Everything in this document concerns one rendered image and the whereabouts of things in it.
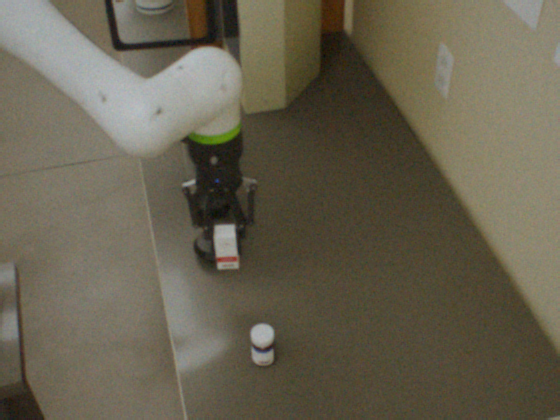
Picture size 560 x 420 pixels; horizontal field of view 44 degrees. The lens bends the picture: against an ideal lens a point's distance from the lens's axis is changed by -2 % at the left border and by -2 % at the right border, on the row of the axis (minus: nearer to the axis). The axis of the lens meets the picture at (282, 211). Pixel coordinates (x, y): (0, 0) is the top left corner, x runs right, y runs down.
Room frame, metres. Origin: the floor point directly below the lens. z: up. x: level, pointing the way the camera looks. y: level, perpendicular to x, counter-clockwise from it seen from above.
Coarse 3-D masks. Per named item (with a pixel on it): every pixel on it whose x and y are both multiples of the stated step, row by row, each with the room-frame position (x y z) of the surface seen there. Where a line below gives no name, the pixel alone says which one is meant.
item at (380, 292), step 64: (128, 64) 1.84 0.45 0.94; (320, 64) 1.82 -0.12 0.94; (256, 128) 1.50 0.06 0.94; (320, 128) 1.50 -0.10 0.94; (384, 128) 1.49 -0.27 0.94; (256, 192) 1.25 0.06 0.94; (320, 192) 1.24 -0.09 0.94; (384, 192) 1.24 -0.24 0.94; (448, 192) 1.24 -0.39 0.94; (192, 256) 1.04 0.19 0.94; (256, 256) 1.04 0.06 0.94; (320, 256) 1.04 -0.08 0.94; (384, 256) 1.03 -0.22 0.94; (448, 256) 1.03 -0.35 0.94; (192, 320) 0.87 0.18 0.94; (256, 320) 0.87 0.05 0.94; (320, 320) 0.87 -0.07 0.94; (384, 320) 0.86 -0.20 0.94; (448, 320) 0.86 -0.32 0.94; (512, 320) 0.85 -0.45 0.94; (192, 384) 0.72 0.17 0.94; (256, 384) 0.72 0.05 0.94; (320, 384) 0.72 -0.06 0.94; (384, 384) 0.71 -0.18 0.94; (448, 384) 0.71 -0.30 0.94; (512, 384) 0.71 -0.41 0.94
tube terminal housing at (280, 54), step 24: (240, 0) 1.57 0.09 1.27; (264, 0) 1.58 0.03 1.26; (288, 0) 1.61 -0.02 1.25; (312, 0) 1.72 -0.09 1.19; (264, 24) 1.58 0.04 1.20; (288, 24) 1.61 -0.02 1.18; (312, 24) 1.72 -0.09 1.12; (240, 48) 1.58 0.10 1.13; (264, 48) 1.58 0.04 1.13; (288, 48) 1.61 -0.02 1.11; (312, 48) 1.72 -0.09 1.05; (264, 72) 1.58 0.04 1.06; (288, 72) 1.61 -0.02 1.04; (312, 72) 1.72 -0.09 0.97; (264, 96) 1.58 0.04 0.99; (288, 96) 1.61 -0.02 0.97
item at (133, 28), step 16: (128, 0) 1.84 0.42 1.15; (144, 0) 1.84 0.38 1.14; (160, 0) 1.85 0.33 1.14; (176, 0) 1.85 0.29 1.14; (192, 0) 1.86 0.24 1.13; (128, 16) 1.84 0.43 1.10; (144, 16) 1.84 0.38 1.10; (160, 16) 1.85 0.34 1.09; (176, 16) 1.85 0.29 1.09; (192, 16) 1.86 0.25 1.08; (128, 32) 1.84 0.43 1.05; (144, 32) 1.84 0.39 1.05; (160, 32) 1.84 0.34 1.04; (176, 32) 1.85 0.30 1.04; (192, 32) 1.85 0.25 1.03
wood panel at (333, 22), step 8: (328, 0) 2.01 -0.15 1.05; (336, 0) 2.02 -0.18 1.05; (344, 0) 2.02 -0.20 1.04; (328, 8) 2.01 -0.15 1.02; (336, 8) 2.02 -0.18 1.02; (328, 16) 2.01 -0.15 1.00; (336, 16) 2.02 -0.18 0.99; (344, 16) 2.02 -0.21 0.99; (328, 24) 2.01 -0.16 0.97; (336, 24) 2.02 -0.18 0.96; (320, 32) 2.00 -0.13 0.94; (328, 32) 2.01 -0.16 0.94; (192, 48) 1.91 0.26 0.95
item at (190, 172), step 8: (184, 144) 1.17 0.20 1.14; (184, 152) 1.18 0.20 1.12; (184, 160) 1.18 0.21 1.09; (184, 168) 1.19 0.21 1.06; (192, 168) 1.16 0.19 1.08; (192, 176) 1.17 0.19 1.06; (200, 192) 1.16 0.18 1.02; (200, 200) 1.16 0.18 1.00; (216, 200) 1.16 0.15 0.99; (224, 200) 1.18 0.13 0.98; (200, 208) 1.16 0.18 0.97; (216, 208) 1.16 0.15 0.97
